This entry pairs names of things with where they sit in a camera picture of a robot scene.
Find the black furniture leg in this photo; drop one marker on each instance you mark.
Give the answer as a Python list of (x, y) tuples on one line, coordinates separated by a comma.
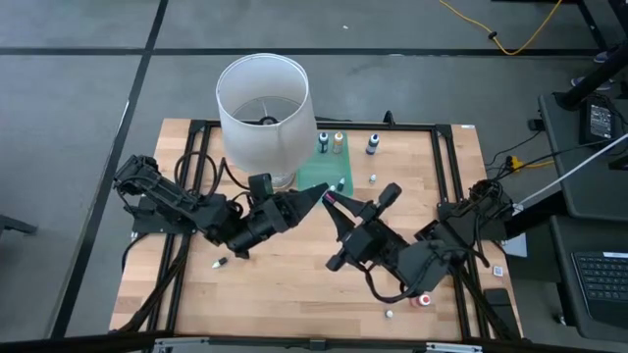
[(15, 224)]

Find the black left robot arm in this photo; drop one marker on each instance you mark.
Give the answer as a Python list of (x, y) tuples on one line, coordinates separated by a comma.
[(167, 193)]

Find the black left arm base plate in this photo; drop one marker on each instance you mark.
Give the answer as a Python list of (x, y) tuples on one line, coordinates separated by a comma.
[(147, 223)]

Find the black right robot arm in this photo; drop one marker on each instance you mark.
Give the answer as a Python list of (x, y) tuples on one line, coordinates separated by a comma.
[(427, 260)]

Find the white paper sheet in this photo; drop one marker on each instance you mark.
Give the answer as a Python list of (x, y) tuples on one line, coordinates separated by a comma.
[(517, 247)]

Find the teal translucent plastic bin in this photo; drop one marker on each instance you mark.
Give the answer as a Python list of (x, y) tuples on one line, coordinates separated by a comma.
[(319, 169)]

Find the black frame clip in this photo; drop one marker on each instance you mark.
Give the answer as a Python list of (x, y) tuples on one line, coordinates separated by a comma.
[(389, 118)]

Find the black rectangular pad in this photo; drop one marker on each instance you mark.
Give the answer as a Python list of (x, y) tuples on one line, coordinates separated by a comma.
[(498, 301)]

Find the black keyboard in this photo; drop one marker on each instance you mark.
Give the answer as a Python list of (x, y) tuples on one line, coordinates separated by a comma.
[(603, 284)]

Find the person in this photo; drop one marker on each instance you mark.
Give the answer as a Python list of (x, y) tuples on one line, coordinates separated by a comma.
[(606, 55)]

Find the yellow food colouring bottle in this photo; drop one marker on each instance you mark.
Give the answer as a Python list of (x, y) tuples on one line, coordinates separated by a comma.
[(338, 144)]

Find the black desk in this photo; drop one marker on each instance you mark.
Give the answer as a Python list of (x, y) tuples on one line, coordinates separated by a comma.
[(589, 191), (561, 294)]

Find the black stand pole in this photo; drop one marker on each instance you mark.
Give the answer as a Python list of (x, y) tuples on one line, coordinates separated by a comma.
[(569, 100)]

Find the red-capped food colouring bottle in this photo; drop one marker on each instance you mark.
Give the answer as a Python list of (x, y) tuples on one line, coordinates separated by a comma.
[(423, 300)]

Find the small white code tag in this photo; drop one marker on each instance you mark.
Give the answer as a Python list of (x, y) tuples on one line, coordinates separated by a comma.
[(498, 271)]

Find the white rod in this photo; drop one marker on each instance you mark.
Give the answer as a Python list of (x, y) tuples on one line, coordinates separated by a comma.
[(569, 173)]

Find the grey camera mount bar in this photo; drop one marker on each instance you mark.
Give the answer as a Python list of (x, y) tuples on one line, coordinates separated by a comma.
[(245, 345)]

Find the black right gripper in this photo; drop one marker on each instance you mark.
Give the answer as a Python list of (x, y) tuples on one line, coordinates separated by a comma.
[(365, 242)]

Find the silver table lamp white shade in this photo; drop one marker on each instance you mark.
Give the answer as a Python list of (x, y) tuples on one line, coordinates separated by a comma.
[(267, 132)]

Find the purple food colouring bottle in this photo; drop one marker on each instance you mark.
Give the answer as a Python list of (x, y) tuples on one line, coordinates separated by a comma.
[(323, 144)]

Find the black power supply box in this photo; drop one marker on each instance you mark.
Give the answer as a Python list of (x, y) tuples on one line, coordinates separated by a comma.
[(601, 120)]

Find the black power plug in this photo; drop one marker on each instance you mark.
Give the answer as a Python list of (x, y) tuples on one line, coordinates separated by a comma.
[(535, 124)]

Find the blue food colouring bottle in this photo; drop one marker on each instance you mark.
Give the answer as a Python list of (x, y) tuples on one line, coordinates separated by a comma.
[(372, 146)]

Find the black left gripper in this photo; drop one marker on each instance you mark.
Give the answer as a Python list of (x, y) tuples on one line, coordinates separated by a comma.
[(265, 218)]

